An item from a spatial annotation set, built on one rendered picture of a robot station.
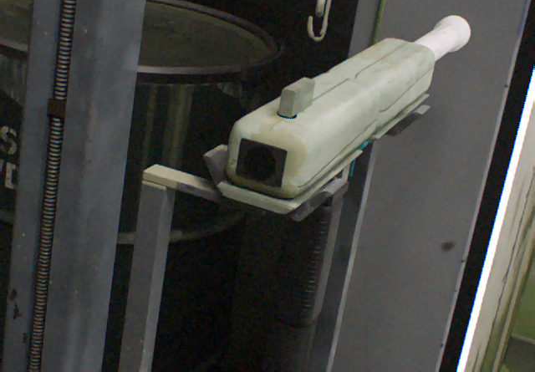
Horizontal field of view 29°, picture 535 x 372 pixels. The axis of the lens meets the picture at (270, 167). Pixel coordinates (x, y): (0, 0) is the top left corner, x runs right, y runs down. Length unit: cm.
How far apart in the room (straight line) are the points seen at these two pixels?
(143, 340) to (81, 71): 19
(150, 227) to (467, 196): 60
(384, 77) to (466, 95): 43
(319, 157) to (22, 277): 29
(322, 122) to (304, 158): 4
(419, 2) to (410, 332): 38
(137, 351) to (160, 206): 10
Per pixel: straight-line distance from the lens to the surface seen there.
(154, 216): 62
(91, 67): 71
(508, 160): 116
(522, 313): 265
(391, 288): 123
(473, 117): 114
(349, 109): 63
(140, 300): 65
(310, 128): 57
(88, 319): 80
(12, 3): 201
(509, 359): 267
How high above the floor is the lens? 131
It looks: 20 degrees down
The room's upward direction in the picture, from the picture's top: 10 degrees clockwise
